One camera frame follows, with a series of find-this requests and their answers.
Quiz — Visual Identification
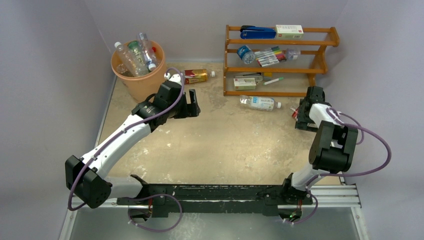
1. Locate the crushed clear bottle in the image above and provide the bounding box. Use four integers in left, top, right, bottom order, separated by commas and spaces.
114, 41, 149, 77

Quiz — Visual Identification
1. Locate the green tea bottle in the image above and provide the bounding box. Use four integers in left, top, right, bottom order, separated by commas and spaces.
127, 40, 146, 65

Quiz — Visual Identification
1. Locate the red white label bottle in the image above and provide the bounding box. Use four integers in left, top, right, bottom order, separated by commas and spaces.
290, 106, 299, 120

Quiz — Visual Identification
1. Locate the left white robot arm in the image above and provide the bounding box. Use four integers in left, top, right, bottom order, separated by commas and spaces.
64, 80, 201, 211

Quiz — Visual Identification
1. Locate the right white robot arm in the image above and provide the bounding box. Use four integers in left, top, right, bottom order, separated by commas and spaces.
280, 86, 358, 204

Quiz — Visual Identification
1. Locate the orange plastic bin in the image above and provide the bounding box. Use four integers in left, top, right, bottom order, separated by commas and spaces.
110, 40, 168, 102

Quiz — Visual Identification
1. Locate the red gold tea bottle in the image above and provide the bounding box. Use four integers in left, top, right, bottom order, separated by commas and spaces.
182, 68, 217, 85

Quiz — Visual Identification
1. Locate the green white marker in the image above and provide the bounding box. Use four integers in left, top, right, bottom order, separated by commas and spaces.
263, 77, 284, 86

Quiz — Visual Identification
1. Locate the small clear jar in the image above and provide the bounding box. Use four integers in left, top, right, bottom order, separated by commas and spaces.
285, 48, 301, 61

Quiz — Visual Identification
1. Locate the pack of coloured markers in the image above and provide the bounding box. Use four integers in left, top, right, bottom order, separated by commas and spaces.
254, 46, 287, 67

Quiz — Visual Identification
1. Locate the grey stapler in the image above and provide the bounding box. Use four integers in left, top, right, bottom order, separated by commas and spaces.
234, 72, 264, 82

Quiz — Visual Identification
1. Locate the white stapler box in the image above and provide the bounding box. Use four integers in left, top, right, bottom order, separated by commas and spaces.
233, 77, 257, 91

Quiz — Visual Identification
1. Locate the white blue label bottle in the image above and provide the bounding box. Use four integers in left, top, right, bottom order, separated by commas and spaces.
239, 95, 282, 111

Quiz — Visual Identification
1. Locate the wooden shelf rack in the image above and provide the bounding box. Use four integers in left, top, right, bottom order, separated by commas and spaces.
223, 25, 340, 97

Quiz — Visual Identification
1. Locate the white red box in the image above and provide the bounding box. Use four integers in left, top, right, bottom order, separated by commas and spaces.
274, 24, 304, 40

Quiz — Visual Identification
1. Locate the blue tape roll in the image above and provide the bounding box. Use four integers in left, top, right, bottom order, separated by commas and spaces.
236, 45, 256, 65

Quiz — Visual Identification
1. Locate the blue stapler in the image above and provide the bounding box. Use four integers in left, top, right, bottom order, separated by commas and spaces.
239, 25, 276, 39

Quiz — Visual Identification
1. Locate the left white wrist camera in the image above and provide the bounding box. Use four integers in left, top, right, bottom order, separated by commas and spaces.
164, 72, 182, 86

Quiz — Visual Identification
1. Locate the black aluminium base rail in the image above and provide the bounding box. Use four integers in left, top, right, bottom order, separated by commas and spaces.
67, 183, 362, 220

